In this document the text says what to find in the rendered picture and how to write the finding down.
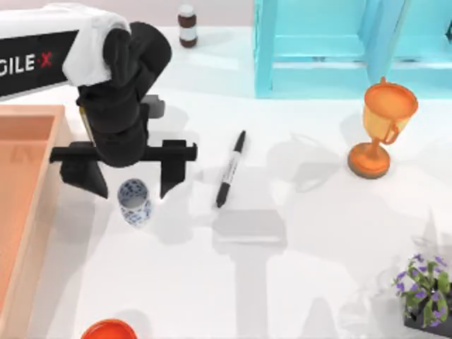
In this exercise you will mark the blue and white cup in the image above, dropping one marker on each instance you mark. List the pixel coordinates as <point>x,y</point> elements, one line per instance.
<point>136,208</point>

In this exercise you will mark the orange red bowl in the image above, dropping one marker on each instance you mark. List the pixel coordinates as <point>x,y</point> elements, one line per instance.
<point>107,330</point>

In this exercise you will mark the brown bottle with white label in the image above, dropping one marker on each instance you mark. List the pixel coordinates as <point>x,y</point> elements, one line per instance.
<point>187,26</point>

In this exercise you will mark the light blue rack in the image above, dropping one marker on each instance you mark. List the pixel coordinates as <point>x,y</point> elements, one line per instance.
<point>318,46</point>

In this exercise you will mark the potted plant with purple flowers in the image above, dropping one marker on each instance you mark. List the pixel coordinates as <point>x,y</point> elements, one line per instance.
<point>427,293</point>

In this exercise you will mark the orange trophy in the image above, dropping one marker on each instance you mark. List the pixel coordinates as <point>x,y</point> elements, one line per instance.
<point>385,113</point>

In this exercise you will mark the shallow salmon-coloured box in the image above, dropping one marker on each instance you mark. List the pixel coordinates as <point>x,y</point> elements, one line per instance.
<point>21,169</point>

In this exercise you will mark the black marker pen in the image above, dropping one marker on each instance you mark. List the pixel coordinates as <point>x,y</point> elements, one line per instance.
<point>231,166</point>

